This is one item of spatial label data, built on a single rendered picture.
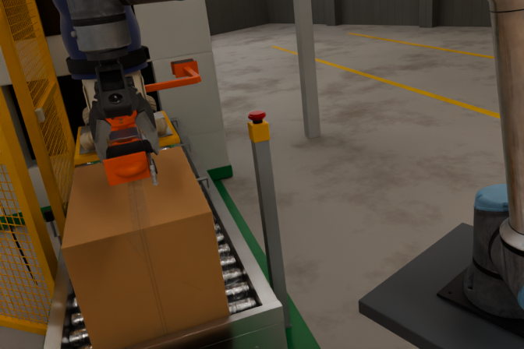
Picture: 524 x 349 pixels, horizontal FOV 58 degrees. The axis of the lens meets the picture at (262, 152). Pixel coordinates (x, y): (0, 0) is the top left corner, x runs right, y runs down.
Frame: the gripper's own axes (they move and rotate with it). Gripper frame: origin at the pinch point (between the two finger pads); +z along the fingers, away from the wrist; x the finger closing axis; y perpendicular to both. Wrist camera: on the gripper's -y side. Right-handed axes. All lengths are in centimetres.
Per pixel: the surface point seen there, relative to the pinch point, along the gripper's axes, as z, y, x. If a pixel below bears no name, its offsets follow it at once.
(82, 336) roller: 72, 45, 28
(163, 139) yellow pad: 11.9, 42.5, -8.7
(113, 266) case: 40, 29, 11
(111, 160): -1.9, -5.1, 3.2
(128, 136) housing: -1.2, 9.4, -0.2
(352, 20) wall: 118, 992, -563
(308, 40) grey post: 35, 305, -162
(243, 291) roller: 72, 45, -25
